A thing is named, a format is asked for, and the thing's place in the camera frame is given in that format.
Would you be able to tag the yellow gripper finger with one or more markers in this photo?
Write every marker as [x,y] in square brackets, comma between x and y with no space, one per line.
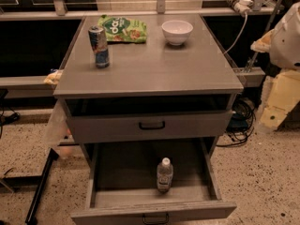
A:
[283,97]

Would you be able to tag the clear plastic water bottle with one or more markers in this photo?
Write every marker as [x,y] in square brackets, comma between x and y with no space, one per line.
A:
[164,175]

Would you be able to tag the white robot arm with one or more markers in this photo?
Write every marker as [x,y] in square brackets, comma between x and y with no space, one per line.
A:
[283,45]

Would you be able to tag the grey drawer cabinet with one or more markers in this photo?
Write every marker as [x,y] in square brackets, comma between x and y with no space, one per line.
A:
[154,77]

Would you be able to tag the open bottom drawer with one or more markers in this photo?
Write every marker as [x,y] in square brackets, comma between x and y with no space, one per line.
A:
[122,187]

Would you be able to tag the grey middle drawer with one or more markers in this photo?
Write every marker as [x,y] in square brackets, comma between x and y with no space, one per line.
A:
[144,127]

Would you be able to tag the white power strip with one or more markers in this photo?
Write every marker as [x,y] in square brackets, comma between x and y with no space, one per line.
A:
[240,6]

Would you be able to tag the white bowl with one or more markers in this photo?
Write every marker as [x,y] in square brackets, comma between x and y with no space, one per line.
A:
[176,32]

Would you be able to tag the green chip bag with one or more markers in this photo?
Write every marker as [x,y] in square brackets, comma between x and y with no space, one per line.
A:
[122,29]

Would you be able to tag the energy drink can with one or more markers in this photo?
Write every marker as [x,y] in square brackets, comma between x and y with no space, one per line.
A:
[99,46]

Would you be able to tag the clear plastic bag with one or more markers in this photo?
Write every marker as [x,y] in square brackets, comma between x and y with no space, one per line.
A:
[57,134]

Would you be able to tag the black metal floor frame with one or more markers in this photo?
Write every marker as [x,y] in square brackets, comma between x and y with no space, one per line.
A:
[37,181]

